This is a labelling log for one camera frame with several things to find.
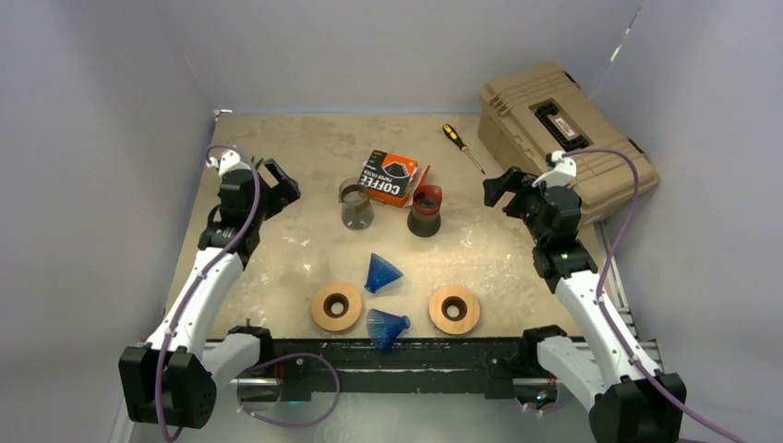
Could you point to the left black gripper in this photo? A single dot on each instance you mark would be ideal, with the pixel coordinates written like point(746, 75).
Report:
point(280, 195)

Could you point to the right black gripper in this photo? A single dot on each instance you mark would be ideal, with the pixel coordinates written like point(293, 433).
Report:
point(495, 187)

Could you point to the red black coffee carafe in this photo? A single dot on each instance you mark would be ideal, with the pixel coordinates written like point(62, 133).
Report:
point(424, 218)

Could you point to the grey glass carafe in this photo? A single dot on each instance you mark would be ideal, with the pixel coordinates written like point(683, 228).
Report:
point(356, 210)

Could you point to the orange coffee filter box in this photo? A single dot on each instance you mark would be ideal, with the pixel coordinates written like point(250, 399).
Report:
point(391, 178)

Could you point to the blue glass dripper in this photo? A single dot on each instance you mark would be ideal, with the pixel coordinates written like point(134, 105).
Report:
point(384, 328)
point(380, 273)

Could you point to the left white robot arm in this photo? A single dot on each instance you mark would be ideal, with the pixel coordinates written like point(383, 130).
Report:
point(173, 376)

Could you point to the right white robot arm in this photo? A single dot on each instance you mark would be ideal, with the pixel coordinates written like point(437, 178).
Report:
point(626, 394)

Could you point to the tan plastic tool case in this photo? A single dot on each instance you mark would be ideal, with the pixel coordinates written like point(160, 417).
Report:
point(527, 115)

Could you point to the yellow black screwdriver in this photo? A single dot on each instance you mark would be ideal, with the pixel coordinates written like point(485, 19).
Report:
point(454, 137)

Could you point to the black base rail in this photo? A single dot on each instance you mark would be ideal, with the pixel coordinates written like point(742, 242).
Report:
point(495, 368)

